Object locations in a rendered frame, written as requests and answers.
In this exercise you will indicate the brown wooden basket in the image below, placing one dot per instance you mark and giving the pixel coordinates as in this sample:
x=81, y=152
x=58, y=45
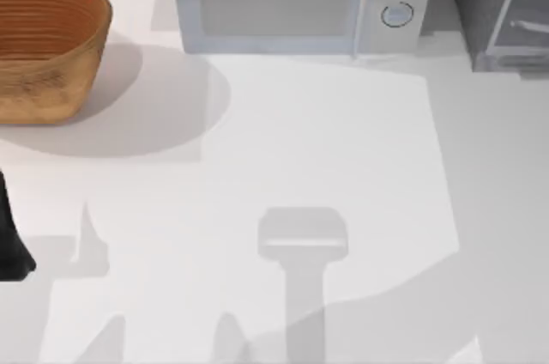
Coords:
x=56, y=76

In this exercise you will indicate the round microwave knob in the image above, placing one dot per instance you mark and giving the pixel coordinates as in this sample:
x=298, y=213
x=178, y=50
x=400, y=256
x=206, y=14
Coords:
x=397, y=14

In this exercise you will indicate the pale microwave oven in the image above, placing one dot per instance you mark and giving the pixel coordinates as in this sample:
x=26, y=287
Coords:
x=424, y=3

